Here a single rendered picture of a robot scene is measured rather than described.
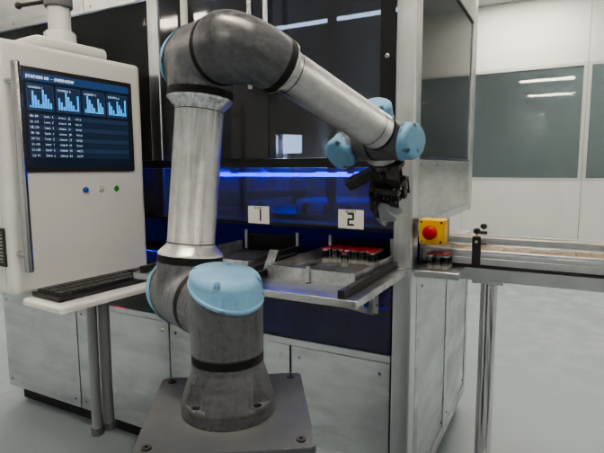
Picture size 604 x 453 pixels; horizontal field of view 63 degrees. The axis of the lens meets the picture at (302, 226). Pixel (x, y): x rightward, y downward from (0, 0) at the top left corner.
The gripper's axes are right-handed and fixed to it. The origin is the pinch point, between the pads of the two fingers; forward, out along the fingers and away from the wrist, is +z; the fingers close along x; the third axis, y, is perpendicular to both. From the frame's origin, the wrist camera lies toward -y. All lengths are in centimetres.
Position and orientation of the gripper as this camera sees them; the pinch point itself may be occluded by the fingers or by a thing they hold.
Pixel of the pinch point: (382, 220)
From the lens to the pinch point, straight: 137.1
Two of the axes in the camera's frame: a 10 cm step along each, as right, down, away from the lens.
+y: 8.2, 2.0, -5.3
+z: 2.0, 7.7, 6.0
